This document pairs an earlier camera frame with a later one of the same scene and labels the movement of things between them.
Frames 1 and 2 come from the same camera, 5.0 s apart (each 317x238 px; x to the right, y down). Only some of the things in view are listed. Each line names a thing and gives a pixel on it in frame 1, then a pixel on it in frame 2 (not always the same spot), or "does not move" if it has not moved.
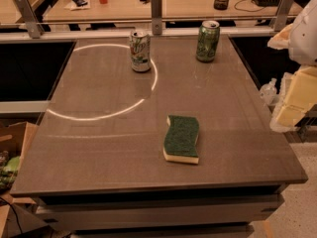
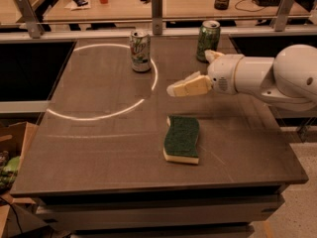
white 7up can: x=140 y=51 does not move
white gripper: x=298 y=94 -> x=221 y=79
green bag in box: x=9 y=166 does not move
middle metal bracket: x=157 y=12 does not move
